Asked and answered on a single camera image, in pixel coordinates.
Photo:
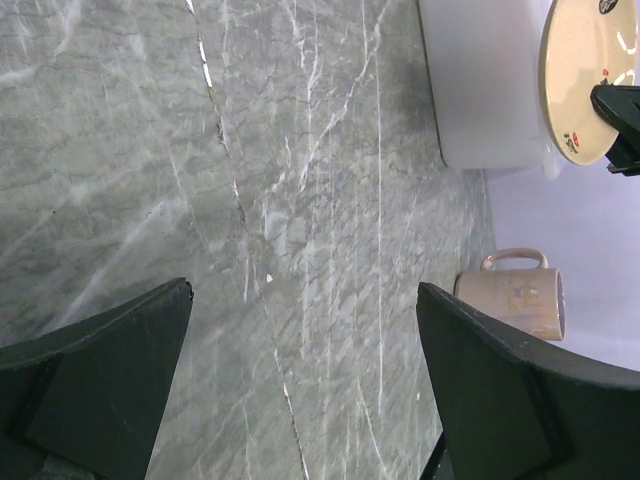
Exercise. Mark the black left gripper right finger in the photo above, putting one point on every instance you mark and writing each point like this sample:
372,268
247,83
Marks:
513,406

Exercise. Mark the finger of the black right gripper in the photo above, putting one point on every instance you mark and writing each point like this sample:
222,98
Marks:
618,106

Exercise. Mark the tan bottom plate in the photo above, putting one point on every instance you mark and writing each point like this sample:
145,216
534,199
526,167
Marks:
585,43

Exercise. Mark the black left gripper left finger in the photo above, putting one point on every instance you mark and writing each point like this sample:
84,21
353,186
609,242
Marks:
94,393

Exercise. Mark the white plastic bin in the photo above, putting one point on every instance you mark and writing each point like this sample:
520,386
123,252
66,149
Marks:
483,61

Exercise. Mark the pink beige mug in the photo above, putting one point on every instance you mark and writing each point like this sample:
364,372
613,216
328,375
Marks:
518,287

